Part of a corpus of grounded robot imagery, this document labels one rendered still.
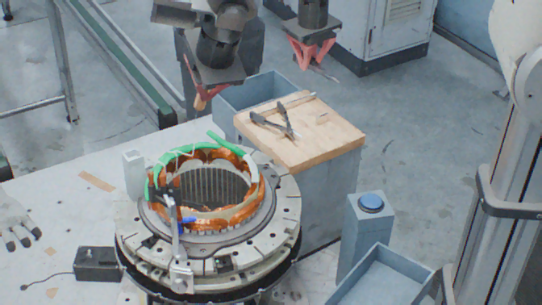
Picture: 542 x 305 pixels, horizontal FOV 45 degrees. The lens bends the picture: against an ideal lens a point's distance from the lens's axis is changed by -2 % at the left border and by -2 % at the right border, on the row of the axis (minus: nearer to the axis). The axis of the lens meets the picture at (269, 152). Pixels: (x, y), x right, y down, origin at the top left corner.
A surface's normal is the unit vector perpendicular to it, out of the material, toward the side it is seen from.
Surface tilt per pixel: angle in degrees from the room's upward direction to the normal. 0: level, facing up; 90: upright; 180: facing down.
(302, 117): 0
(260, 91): 90
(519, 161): 90
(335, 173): 90
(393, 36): 89
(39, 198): 0
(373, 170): 0
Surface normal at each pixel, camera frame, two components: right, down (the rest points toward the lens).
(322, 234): 0.56, 0.52
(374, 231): 0.21, 0.61
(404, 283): 0.03, -0.78
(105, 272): -0.02, 0.62
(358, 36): -0.85, 0.31
